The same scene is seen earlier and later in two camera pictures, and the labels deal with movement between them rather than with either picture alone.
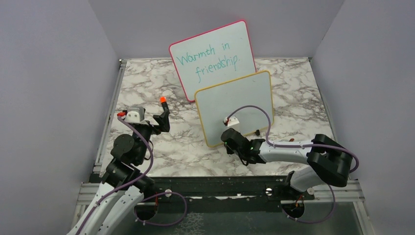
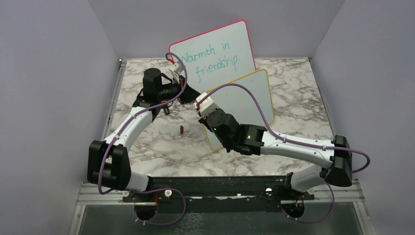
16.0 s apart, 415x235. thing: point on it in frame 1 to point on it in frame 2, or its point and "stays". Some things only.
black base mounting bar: x=225 y=195 stays
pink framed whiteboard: x=214 y=57 stays
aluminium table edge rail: x=97 y=165 stays
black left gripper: x=163 y=120 to x=189 y=94
